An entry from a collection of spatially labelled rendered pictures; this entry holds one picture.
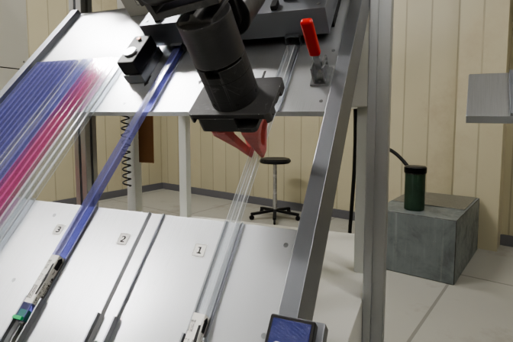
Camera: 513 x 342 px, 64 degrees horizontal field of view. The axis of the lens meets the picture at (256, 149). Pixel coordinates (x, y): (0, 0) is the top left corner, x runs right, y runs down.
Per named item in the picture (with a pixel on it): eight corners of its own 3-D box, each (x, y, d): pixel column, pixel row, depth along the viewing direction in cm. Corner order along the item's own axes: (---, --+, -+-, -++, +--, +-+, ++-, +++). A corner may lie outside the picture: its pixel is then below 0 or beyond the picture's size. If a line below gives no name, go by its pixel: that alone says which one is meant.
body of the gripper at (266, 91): (211, 91, 53) (190, 41, 48) (287, 88, 49) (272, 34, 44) (192, 126, 49) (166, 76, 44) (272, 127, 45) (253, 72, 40)
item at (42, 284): (28, 324, 47) (19, 320, 46) (20, 321, 48) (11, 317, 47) (186, 46, 76) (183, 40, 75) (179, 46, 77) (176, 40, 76)
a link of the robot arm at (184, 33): (161, 22, 39) (212, 17, 37) (191, -13, 43) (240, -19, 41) (188, 80, 44) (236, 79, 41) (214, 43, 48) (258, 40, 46)
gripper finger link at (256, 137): (238, 135, 58) (215, 82, 51) (286, 136, 55) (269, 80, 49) (221, 172, 54) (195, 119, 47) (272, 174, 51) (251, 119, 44)
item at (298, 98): (332, 134, 59) (327, 110, 55) (13, 128, 84) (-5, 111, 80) (359, 2, 78) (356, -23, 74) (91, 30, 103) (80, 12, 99)
